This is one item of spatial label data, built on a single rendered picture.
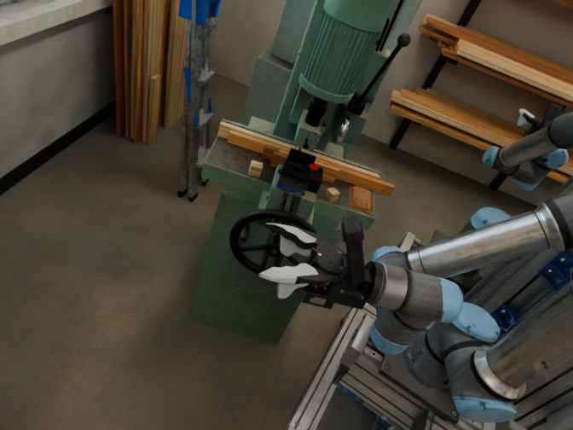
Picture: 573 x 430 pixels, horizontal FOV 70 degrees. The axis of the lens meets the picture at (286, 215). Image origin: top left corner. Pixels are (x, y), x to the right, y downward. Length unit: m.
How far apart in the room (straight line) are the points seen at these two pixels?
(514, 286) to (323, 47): 0.82
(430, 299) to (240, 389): 1.30
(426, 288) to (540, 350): 0.26
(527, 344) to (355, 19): 0.85
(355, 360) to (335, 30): 0.91
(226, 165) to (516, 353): 0.95
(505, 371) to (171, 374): 1.33
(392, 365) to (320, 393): 0.62
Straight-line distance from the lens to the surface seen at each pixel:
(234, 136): 1.45
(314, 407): 1.71
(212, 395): 1.87
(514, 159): 1.57
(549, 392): 1.42
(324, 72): 1.23
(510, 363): 0.94
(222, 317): 1.94
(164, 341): 1.95
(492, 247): 0.85
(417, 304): 0.72
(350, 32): 1.19
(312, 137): 1.36
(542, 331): 0.88
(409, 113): 3.28
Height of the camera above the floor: 1.71
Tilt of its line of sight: 40 degrees down
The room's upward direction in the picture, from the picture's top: 23 degrees clockwise
